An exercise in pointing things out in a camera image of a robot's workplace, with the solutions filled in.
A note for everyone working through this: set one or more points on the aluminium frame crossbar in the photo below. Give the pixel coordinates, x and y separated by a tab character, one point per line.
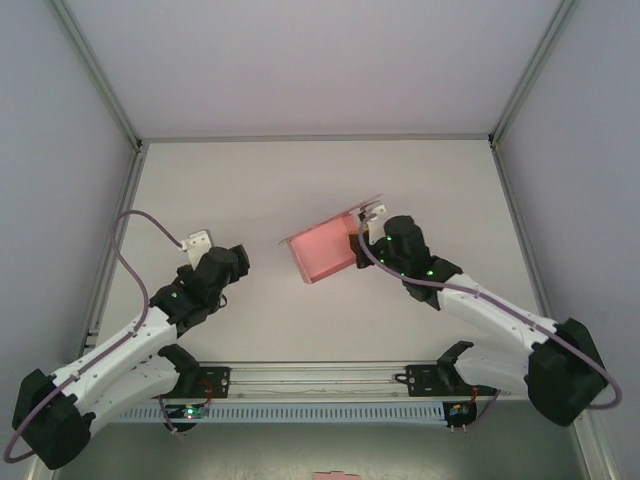
315	136

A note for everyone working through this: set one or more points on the aluminium frame post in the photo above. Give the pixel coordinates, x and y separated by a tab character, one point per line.
529	75
102	75

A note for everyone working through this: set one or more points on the spare pink cardboard sheet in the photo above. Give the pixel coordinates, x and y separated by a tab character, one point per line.
336	475

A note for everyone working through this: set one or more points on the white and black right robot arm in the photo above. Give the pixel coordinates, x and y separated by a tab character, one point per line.
490	322

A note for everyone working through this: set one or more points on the wide black base plate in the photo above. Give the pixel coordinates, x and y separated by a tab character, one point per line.
422	380

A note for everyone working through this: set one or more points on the circuit board with green light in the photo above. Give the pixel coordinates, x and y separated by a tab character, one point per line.
192	412

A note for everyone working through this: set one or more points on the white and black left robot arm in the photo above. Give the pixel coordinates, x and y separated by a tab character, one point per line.
130	345

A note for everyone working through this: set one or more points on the small black base plate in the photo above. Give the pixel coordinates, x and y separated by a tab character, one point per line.
217	375

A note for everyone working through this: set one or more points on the pink paper box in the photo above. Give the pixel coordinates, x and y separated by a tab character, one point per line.
320	250

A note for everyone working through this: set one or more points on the circuit board with blue part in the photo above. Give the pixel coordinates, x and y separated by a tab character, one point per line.
457	411

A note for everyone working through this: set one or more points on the aluminium table side rail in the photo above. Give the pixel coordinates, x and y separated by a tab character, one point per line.
511	200
131	175

